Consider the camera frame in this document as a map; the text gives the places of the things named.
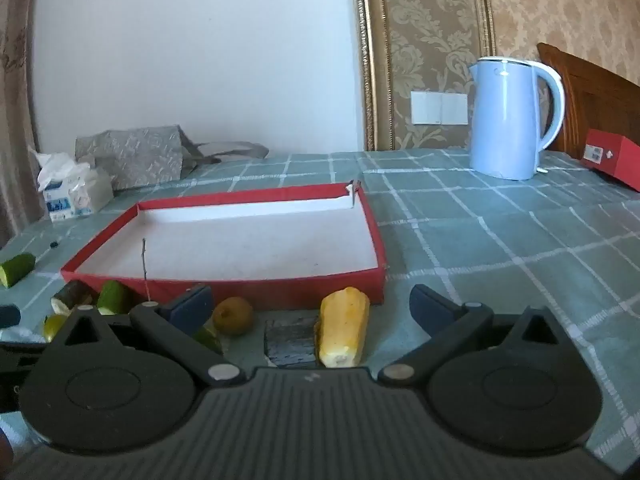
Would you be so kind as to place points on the red rectangular box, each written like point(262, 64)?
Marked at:
point(617, 157)

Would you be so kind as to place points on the yellow corn cob piece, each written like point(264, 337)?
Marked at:
point(342, 327)

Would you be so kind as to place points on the white wall switch plate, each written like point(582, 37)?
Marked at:
point(440, 108)

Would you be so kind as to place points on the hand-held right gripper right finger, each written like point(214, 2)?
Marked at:
point(426, 309)

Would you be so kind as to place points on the wooden headboard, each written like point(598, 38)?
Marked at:
point(590, 100)

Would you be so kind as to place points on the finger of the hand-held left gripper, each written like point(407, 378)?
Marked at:
point(9, 316)

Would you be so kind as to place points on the dark-skinned vegetable piece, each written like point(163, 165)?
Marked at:
point(74, 294)

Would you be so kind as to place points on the grey patterned paper bag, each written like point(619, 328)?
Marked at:
point(135, 155)

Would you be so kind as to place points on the green cucumber end piece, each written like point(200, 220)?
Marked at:
point(16, 270)

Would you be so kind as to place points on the patterned curtain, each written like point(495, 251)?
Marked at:
point(15, 110)

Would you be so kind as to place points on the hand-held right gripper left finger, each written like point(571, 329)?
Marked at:
point(192, 309)

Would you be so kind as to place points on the gold wall moulding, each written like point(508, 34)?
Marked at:
point(366, 60)

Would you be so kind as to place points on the thin stick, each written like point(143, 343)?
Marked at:
point(144, 260)

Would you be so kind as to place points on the green checked tablecloth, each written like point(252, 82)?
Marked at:
point(500, 240)

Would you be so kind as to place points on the light blue electric kettle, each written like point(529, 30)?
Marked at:
point(505, 120)

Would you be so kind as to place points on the dark grey block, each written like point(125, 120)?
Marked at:
point(290, 342)

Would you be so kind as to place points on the white tissue pack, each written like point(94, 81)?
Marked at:
point(75, 192)

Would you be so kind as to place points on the brown kiwi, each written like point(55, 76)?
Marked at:
point(232, 316)

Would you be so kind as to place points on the red shallow cardboard box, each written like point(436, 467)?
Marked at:
point(250, 240)

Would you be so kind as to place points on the green lime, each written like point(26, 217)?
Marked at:
point(52, 327)

